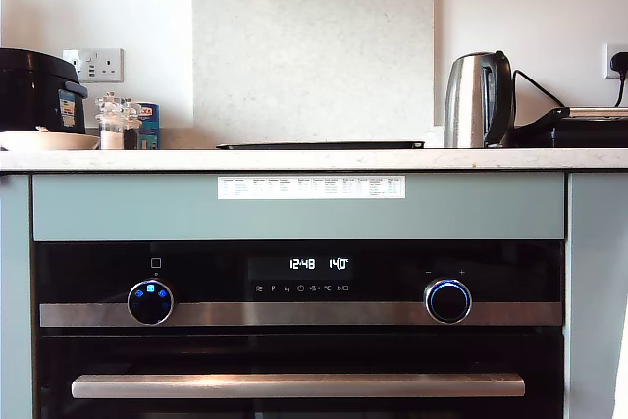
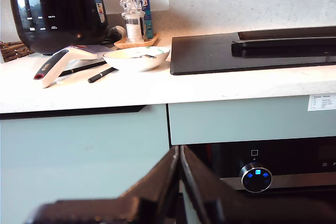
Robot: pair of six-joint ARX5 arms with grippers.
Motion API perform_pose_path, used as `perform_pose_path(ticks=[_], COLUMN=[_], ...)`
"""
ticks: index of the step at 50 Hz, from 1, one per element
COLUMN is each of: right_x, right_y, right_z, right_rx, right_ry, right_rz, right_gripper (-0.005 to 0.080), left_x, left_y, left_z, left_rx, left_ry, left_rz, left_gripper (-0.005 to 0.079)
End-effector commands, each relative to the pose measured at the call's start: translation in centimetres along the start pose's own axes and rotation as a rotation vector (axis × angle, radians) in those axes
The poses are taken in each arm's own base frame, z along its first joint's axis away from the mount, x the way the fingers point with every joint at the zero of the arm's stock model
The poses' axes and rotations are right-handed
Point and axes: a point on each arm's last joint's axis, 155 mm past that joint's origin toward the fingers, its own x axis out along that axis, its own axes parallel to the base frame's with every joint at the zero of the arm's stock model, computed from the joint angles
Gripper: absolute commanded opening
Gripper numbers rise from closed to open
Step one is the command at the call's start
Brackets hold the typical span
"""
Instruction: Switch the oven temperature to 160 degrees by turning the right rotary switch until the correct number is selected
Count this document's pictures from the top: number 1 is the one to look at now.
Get oven rotary knob blue ring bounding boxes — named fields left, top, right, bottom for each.
left=423, top=278, right=473, bottom=326

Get black kettle cable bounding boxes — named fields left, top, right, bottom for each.
left=512, top=69, right=568, bottom=119

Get blue salt box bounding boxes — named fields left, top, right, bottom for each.
left=136, top=102, right=161, bottom=151

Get black built-in oven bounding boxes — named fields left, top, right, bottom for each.
left=29, top=240, right=566, bottom=419

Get black glass hob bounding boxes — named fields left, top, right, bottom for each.
left=215, top=140, right=426, bottom=151

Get white wall socket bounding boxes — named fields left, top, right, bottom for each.
left=605, top=42, right=628, bottom=79

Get stainless steel kettle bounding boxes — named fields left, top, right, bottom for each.
left=444, top=49, right=516, bottom=149

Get steel double wall socket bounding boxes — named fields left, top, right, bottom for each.
left=62, top=48, right=125, bottom=84

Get white printed table label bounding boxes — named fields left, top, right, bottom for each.
left=217, top=175, right=407, bottom=200

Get black glass oven door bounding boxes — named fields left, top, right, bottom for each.
left=33, top=333, right=565, bottom=419

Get black mains plug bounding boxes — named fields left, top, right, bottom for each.
left=610, top=51, right=628, bottom=81

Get clear pepper grinder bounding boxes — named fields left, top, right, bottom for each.
left=122, top=96, right=144, bottom=151

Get oven digital display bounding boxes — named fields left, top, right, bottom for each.
left=247, top=255, right=354, bottom=282

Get steel oven door handle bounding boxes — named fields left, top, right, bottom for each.
left=71, top=373, right=526, bottom=399

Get grey-green filler panel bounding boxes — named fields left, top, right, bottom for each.
left=31, top=173, right=567, bottom=242

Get pale stone splashback panel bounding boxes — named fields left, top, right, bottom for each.
left=190, top=0, right=436, bottom=127

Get oven rotary knob blue icons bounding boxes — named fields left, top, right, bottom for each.
left=127, top=279, right=175, bottom=327

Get black rice cooker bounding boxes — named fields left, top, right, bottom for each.
left=0, top=47, right=89, bottom=135

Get white bowl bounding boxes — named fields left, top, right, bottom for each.
left=0, top=130, right=102, bottom=152

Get grey-green cabinet door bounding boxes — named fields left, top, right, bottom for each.
left=0, top=173, right=33, bottom=419
left=566, top=172, right=628, bottom=419

